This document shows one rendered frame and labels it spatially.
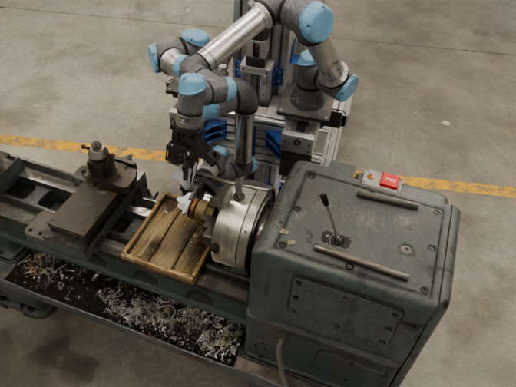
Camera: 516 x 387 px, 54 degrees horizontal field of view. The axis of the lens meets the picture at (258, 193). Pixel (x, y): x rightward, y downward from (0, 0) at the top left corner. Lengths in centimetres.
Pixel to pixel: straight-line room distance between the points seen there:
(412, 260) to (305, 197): 39
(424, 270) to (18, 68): 395
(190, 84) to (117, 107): 274
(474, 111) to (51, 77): 350
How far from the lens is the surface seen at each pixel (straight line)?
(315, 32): 167
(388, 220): 165
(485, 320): 315
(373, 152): 383
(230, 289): 189
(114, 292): 232
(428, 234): 166
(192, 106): 146
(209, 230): 173
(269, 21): 173
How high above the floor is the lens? 246
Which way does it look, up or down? 47 degrees down
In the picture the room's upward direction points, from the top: 4 degrees clockwise
